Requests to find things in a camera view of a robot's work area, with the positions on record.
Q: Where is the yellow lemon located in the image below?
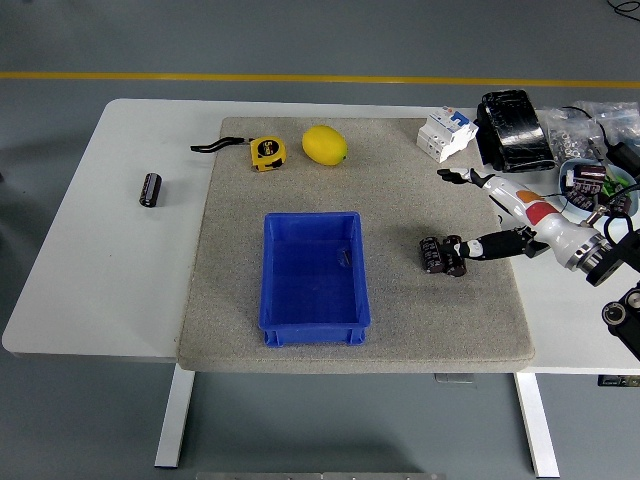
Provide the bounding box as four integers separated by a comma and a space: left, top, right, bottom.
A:
301, 124, 349, 165

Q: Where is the thin black adapter cable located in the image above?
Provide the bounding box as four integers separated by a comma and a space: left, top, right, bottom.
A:
559, 103, 614, 151

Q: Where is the black wrapped device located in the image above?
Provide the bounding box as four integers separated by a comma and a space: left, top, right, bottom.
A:
473, 89, 559, 174

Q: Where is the black table control panel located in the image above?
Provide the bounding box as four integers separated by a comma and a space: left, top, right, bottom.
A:
597, 373, 640, 388

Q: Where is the yellow tape measure with strap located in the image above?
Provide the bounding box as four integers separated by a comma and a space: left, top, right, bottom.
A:
189, 134, 289, 174

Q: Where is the clear bag of washers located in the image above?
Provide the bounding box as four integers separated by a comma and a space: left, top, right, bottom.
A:
544, 107, 609, 165

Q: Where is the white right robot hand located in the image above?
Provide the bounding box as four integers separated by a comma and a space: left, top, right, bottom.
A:
436, 167, 594, 269

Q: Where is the thin black wire loop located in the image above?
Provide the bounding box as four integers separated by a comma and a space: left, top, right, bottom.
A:
544, 190, 571, 214

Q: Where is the white circuit breaker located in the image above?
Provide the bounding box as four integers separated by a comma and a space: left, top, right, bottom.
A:
416, 106, 480, 164

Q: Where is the black power adapter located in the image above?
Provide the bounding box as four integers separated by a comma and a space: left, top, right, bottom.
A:
606, 142, 640, 176

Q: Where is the grey-brown mat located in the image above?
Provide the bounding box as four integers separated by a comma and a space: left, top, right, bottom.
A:
177, 116, 536, 374

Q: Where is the white table leg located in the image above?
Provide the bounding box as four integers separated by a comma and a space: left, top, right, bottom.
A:
153, 372, 196, 469
514, 372, 561, 478

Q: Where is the blue plastic box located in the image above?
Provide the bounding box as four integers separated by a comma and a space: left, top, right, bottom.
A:
257, 211, 373, 347

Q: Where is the green small part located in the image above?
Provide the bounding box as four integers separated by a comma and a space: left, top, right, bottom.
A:
602, 174, 630, 197

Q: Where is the clear plastic parts bag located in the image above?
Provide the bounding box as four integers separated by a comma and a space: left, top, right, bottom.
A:
573, 99, 640, 147

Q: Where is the light blue bowl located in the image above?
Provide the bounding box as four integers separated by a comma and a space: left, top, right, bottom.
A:
558, 158, 639, 225

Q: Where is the black floor cable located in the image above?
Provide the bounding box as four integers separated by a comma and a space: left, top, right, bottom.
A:
606, 0, 640, 22

